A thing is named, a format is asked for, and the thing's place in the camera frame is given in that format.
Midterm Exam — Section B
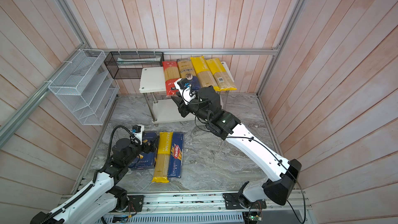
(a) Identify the yellow clear spaghetti bag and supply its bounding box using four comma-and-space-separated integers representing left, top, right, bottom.
190, 56, 221, 92

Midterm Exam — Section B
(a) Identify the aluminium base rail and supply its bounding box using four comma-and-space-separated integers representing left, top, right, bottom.
62, 189, 313, 224

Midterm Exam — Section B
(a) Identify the white wire mesh rack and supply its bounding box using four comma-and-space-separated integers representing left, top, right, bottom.
49, 49, 119, 125

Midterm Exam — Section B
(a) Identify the aluminium frame rail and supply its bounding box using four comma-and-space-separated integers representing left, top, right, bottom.
101, 48, 279, 56

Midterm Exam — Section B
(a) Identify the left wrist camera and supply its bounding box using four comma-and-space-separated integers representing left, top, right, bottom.
131, 124, 145, 145

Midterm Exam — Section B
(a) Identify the yellow barcode spaghetti bag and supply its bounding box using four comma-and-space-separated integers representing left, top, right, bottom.
206, 58, 237, 91

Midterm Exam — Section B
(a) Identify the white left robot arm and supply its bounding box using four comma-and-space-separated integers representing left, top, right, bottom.
31, 138, 155, 224

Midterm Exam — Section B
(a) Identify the red spaghetti bag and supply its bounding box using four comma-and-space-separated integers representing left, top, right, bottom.
162, 61, 180, 96

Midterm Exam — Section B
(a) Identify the yellow Pastati spaghetti bag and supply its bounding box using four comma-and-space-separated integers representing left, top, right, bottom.
152, 132, 173, 183

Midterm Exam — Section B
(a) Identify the black mesh wall basket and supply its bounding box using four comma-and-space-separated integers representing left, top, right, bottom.
104, 51, 164, 79

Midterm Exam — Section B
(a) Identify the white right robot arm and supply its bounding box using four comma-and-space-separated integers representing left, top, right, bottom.
172, 79, 302, 208

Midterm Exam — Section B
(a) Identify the blue Barilla spaghetti box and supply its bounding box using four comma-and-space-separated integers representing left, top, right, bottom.
167, 132, 184, 178

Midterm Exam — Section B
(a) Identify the white two-tier metal shelf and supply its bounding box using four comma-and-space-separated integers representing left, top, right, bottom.
140, 67, 239, 131

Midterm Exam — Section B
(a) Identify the dark blue pasta box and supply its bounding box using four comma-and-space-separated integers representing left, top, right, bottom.
128, 132, 160, 170

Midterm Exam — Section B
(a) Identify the blue yellow spaghetti bag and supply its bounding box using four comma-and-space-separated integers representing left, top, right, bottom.
177, 59, 201, 91

